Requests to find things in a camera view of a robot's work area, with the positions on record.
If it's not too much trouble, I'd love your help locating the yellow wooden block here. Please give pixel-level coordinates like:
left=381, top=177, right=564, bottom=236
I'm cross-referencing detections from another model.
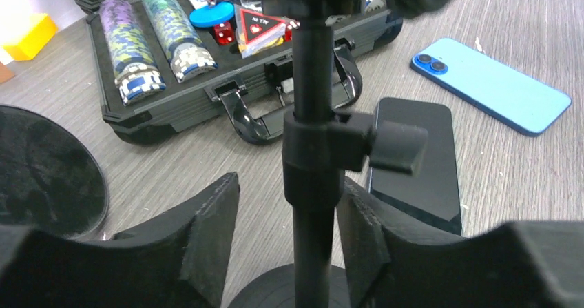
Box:
left=1, top=13, right=59, bottom=61

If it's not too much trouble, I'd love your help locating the small-clamp black phone stand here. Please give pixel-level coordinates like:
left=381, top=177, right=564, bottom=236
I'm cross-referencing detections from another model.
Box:
left=1, top=105, right=110, bottom=240

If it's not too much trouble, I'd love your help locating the black poker chip case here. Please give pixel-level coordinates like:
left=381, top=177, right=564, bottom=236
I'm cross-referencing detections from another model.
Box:
left=75, top=0, right=403, bottom=145

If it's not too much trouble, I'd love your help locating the grey white chip stack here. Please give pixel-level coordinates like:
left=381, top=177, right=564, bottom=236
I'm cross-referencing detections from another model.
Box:
left=169, top=43, right=218, bottom=83

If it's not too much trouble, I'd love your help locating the blue white chip stack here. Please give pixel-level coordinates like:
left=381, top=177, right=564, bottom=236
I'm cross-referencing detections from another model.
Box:
left=114, top=63, right=166, bottom=106

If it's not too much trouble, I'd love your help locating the red die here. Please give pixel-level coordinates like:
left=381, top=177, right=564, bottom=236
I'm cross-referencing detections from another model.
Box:
left=213, top=21, right=236, bottom=45

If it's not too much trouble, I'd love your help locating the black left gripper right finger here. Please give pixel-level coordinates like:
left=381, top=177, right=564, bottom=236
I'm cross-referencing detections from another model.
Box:
left=337, top=179, right=583, bottom=307

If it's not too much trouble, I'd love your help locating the blue smartphone face down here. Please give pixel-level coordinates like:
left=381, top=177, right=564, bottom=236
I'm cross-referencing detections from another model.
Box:
left=410, top=38, right=572, bottom=137

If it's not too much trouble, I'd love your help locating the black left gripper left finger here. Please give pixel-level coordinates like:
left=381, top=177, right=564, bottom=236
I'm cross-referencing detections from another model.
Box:
left=1, top=172, right=240, bottom=307

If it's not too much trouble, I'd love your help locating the red all-in triangle lower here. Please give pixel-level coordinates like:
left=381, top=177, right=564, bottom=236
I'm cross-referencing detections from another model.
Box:
left=235, top=5, right=300, bottom=58

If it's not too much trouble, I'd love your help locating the blue round chip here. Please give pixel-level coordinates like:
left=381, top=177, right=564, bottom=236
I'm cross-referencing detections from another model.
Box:
left=189, top=2, right=235, bottom=28

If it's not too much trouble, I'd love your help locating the purple chip stack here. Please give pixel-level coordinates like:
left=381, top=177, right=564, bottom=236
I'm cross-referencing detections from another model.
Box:
left=99, top=0, right=156, bottom=78

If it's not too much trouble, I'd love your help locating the dark green-edged smartphone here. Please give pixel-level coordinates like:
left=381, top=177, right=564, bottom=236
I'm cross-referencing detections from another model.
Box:
left=367, top=98, right=463, bottom=235

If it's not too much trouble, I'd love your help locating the green chip stack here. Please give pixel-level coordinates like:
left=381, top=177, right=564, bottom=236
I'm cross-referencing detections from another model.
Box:
left=143, top=0, right=202, bottom=61

